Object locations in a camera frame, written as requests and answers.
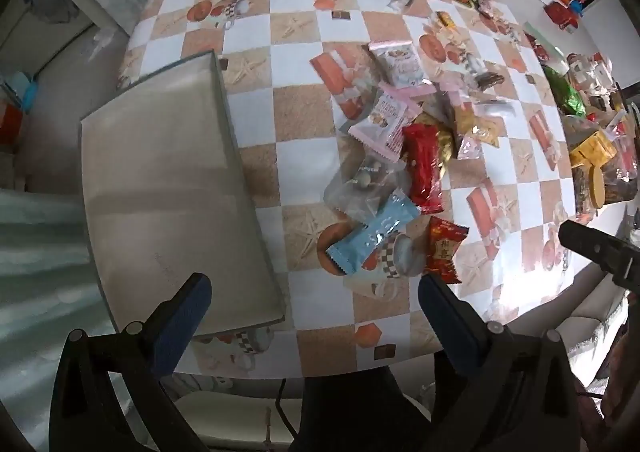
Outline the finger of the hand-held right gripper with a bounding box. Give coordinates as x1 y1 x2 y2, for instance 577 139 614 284
559 221 621 278

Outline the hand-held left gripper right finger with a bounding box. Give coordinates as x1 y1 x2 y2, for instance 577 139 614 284
417 273 586 452

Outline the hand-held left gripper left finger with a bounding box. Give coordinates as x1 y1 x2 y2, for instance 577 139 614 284
48 272 213 452

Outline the small red yellow snack packet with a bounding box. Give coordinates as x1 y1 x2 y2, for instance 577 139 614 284
425 216 469 284

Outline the light blue snack packet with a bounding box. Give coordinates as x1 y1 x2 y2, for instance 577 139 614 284
326 189 421 275

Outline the grey glass tray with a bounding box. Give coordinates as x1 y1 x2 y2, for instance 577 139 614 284
80 51 287 337

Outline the gold snack packet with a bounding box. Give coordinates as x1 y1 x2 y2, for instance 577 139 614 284
415 113 457 179
452 102 501 148

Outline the pink white biscuit packet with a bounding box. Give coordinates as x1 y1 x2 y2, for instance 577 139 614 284
348 95 422 162

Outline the person's right forearm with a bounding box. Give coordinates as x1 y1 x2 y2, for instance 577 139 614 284
599 327 640 435

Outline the round wooden lid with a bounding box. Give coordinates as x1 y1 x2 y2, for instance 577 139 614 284
589 165 609 208

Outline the white sofa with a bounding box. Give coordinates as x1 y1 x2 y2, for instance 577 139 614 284
554 262 632 383

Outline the yellow box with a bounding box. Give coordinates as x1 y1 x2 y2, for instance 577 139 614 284
569 129 619 169

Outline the pale green cloth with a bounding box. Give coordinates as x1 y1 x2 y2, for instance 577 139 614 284
0 187 128 438

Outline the green foil packet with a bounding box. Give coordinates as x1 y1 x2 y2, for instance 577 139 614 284
544 65 586 116

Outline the long red snack packet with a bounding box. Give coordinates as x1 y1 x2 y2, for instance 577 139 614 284
402 123 446 214

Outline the checkered tablecloth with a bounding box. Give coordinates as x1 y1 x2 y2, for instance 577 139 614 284
117 0 581 378

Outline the white pink-edged snack packet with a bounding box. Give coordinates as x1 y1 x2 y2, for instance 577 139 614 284
368 41 422 88

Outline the orange bucket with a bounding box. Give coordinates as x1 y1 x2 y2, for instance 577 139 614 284
0 100 24 144

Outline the blue bucket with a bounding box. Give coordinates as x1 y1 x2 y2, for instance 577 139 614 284
0 72 39 109

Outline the black cable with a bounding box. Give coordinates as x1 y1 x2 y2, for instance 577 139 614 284
275 377 297 439

